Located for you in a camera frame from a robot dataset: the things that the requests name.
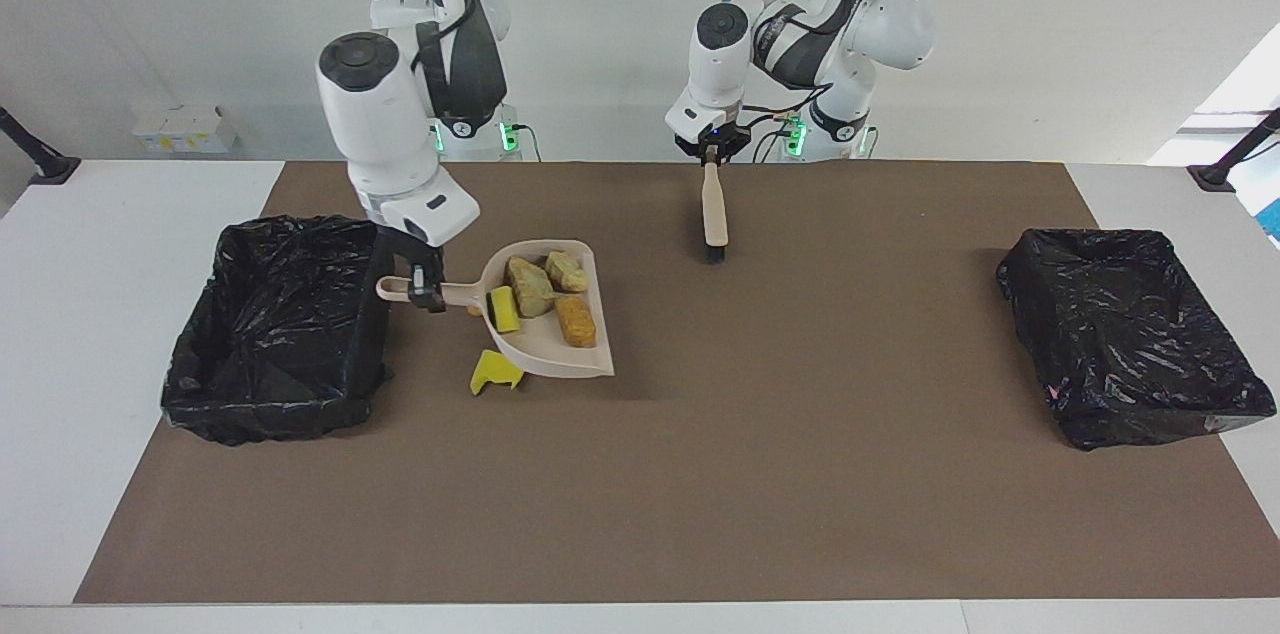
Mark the brown table mat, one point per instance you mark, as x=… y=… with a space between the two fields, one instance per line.
x=640 y=494

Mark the white cardboard box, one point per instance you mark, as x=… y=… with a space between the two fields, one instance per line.
x=185 y=129

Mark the yellow notched sponge piece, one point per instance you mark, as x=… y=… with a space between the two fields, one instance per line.
x=495 y=371

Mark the beige hand brush black bristles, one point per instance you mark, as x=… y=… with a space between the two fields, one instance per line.
x=714 y=209

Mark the black camera stand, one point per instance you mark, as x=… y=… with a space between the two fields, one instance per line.
x=1230 y=159
x=35 y=154

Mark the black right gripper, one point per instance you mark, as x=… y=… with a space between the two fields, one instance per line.
x=418 y=254

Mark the brown potato shaped foam lump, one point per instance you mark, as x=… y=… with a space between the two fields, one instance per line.
x=576 y=321

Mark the black bag bin pink mark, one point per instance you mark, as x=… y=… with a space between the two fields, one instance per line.
x=1130 y=334

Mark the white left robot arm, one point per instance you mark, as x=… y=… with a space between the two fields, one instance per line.
x=720 y=64

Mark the black bag lined bin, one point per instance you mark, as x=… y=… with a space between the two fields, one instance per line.
x=280 y=334

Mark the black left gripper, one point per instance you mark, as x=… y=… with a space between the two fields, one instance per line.
x=735 y=139

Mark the pale cream foam lump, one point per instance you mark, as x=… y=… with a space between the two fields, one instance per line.
x=528 y=286

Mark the small olive bread piece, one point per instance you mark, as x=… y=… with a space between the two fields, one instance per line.
x=567 y=271

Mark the yellow wedge sponge piece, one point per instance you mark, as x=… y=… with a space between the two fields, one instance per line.
x=503 y=309

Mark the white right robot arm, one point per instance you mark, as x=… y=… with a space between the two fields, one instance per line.
x=375 y=114

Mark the beige plastic dustpan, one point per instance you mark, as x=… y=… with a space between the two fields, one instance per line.
x=560 y=361

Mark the blue sheet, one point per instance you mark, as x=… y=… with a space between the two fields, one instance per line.
x=1272 y=219

